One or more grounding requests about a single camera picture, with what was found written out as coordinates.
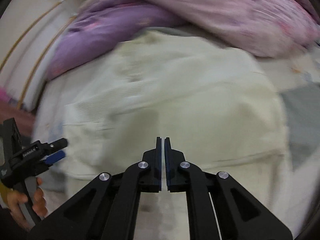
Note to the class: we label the person's left hand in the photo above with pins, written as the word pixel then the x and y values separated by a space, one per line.
pixel 16 198

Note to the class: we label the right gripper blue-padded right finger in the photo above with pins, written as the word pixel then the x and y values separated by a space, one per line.
pixel 218 206

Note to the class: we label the grey hoodie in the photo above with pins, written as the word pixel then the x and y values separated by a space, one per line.
pixel 303 124

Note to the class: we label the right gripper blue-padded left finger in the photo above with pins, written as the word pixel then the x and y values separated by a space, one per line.
pixel 106 208

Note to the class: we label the pink hanging cloth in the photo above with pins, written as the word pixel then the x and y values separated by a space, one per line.
pixel 24 120

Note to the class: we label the purple floral quilt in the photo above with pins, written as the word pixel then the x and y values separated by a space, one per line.
pixel 264 28

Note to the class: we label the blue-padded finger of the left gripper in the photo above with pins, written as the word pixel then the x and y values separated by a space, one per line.
pixel 53 147
pixel 55 157

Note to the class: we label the wooden clothes rail rack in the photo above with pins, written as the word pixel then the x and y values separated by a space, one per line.
pixel 27 27

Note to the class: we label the white button jacket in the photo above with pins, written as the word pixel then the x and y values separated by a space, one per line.
pixel 106 131

